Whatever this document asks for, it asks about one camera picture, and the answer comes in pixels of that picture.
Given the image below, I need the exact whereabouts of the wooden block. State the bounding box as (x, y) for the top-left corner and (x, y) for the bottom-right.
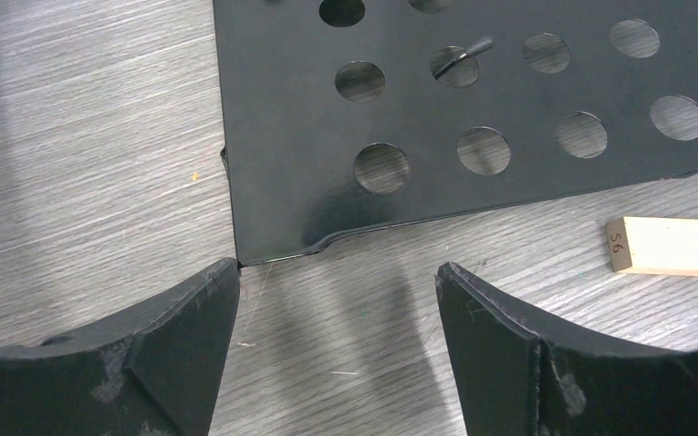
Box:
(605, 216), (698, 277)

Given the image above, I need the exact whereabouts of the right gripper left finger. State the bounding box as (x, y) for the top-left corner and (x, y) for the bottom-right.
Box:
(0, 258), (240, 435)

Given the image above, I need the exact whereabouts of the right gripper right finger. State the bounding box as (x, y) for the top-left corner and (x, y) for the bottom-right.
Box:
(435, 263), (698, 435)

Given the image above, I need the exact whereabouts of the black perforated stand plate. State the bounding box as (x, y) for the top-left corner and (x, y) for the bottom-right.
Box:
(214, 1), (698, 266)

